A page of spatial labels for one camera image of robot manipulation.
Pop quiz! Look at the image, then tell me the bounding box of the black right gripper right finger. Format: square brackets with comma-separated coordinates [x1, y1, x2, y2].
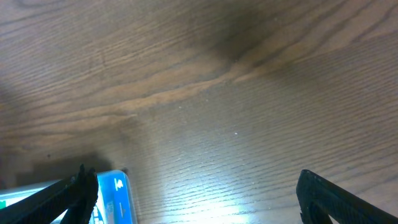
[296, 169, 397, 224]

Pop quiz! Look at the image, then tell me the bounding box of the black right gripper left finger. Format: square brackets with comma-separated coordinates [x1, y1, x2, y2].
[1, 165, 99, 224]

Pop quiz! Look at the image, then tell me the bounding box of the blue Kool Fever box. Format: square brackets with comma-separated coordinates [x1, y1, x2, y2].
[0, 170, 134, 224]

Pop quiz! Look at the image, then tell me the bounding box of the clear plastic container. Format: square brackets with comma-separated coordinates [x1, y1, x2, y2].
[0, 167, 140, 224]

